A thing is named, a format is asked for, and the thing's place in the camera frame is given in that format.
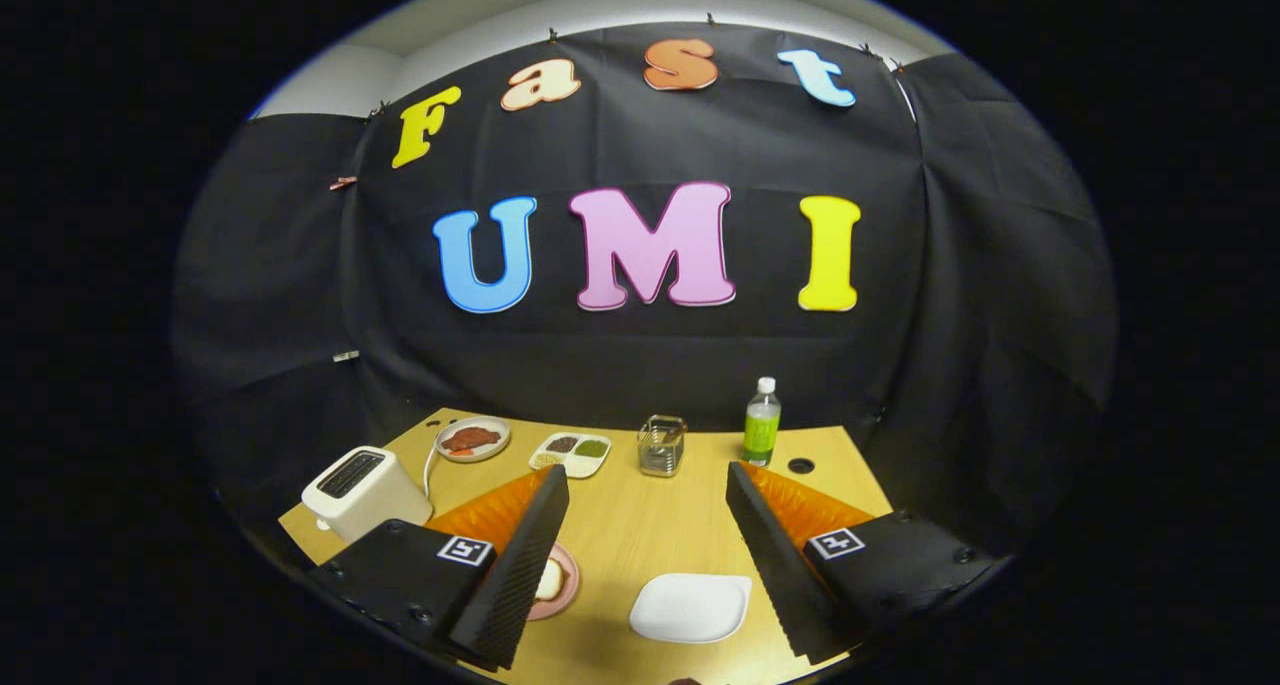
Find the white toaster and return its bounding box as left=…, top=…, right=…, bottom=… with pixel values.
left=301, top=446, right=434, bottom=544

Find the pink plate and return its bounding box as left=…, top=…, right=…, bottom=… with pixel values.
left=527, top=543, right=581, bottom=622

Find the black backdrop cloth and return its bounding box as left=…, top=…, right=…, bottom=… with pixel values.
left=170, top=20, right=1118, bottom=566

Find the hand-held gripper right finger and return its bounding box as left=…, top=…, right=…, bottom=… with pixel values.
left=725, top=460, right=1011, bottom=666

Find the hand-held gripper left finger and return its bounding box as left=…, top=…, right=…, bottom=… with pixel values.
left=305, top=463, right=571, bottom=671

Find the metal wire utensil holder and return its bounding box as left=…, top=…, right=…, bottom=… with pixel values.
left=637, top=415, right=688, bottom=478

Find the white divided bean dish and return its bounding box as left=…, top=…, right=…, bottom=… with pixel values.
left=528, top=431, right=613, bottom=480

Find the round white plate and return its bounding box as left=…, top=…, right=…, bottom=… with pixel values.
left=435, top=416, right=512, bottom=464

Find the white square plate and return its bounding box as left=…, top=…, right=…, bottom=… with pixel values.
left=629, top=573, right=753, bottom=645

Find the green label plastic bottle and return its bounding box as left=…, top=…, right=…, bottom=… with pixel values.
left=742, top=377, right=782, bottom=468

